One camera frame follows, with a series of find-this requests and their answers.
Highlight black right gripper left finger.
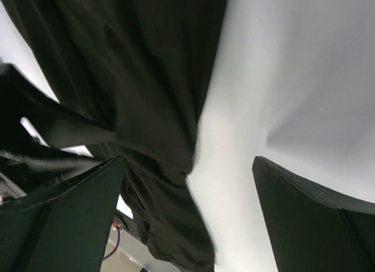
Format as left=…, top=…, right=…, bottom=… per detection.
left=1, top=157, right=124, bottom=271

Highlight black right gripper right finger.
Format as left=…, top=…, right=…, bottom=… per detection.
left=253, top=157, right=374, bottom=272

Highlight black t-shirt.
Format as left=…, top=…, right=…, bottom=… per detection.
left=1, top=0, right=227, bottom=271

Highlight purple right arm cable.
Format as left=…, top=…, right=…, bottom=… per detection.
left=102, top=222, right=124, bottom=261

